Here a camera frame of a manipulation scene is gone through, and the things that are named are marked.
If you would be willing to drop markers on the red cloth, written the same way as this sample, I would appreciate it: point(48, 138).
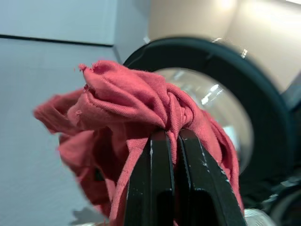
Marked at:
point(117, 99)

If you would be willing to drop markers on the round glass washing machine door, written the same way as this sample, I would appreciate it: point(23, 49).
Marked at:
point(258, 94)

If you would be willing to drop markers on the grey washing machine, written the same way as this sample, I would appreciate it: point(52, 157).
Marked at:
point(290, 101)

